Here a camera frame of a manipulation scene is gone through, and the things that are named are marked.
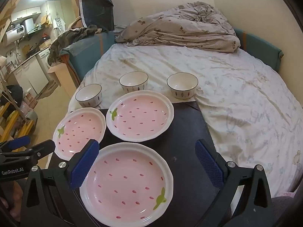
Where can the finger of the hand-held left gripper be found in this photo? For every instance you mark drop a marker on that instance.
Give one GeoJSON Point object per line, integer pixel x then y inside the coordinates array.
{"type": "Point", "coordinates": [20, 142]}
{"type": "Point", "coordinates": [40, 150]}

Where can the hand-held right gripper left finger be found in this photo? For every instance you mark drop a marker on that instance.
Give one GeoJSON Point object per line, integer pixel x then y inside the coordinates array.
{"type": "Point", "coordinates": [84, 164]}

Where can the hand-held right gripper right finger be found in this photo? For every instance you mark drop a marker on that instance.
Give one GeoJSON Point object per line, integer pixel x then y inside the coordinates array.
{"type": "Point", "coordinates": [209, 166]}

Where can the pink strawberry print plate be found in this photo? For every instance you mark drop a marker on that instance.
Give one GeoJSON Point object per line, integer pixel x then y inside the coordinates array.
{"type": "Point", "coordinates": [78, 127]}
{"type": "Point", "coordinates": [127, 182]}
{"type": "Point", "coordinates": [142, 113]}

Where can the white bowl with black rim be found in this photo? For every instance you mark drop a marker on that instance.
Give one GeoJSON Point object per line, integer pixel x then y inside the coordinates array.
{"type": "Point", "coordinates": [182, 84]}
{"type": "Point", "coordinates": [133, 80]}
{"type": "Point", "coordinates": [88, 94]}

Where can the yellow wooden rack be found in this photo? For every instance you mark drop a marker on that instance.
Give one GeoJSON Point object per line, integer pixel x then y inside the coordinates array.
{"type": "Point", "coordinates": [16, 125]}

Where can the grey bin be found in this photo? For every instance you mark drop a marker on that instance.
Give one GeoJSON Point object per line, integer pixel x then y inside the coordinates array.
{"type": "Point", "coordinates": [32, 116]}

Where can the pink patterned box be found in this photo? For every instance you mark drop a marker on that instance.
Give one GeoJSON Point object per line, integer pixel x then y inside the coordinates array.
{"type": "Point", "coordinates": [29, 100]}

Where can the black board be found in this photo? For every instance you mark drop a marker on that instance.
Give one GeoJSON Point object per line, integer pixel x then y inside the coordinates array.
{"type": "Point", "coordinates": [189, 127]}

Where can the black cloth bundle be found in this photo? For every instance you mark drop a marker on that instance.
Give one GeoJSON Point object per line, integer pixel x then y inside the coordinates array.
{"type": "Point", "coordinates": [14, 92]}

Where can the white kitchen base cabinet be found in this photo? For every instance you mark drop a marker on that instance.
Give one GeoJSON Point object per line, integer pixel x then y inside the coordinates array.
{"type": "Point", "coordinates": [30, 75]}

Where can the light wooden side table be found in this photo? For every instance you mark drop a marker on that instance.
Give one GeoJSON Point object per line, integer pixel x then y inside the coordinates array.
{"type": "Point", "coordinates": [59, 72]}

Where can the bed with white printed sheet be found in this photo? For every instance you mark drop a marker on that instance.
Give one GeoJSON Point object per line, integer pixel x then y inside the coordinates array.
{"type": "Point", "coordinates": [236, 87]}

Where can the white washing machine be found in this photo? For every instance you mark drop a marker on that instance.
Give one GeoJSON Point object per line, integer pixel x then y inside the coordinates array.
{"type": "Point", "coordinates": [43, 56]}

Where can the dark grey cloth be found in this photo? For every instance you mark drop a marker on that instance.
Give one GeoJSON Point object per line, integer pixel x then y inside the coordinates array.
{"type": "Point", "coordinates": [287, 210]}

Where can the white water heater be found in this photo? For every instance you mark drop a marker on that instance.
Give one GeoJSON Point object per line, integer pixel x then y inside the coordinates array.
{"type": "Point", "coordinates": [14, 34]}

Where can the teal padded bed panel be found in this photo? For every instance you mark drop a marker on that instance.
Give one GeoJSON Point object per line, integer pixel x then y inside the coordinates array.
{"type": "Point", "coordinates": [260, 49]}
{"type": "Point", "coordinates": [87, 49]}

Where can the dark camouflage cloth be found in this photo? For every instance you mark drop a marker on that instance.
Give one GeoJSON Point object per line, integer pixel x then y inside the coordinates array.
{"type": "Point", "coordinates": [71, 37]}

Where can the silver range hood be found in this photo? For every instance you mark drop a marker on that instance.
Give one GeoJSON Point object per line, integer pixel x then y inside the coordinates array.
{"type": "Point", "coordinates": [29, 26]}

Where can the white hanging shirt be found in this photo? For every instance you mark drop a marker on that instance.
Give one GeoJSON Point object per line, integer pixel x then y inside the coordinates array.
{"type": "Point", "coordinates": [58, 24]}

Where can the white upper kitchen cabinets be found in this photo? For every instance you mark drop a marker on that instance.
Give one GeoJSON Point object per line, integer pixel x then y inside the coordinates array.
{"type": "Point", "coordinates": [26, 13]}

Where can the beige crumpled printed blanket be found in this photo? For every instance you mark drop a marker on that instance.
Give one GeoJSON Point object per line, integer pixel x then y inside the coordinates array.
{"type": "Point", "coordinates": [177, 28]}

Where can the navy hanging cloth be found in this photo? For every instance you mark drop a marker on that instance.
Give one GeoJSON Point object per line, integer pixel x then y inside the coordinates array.
{"type": "Point", "coordinates": [97, 4]}

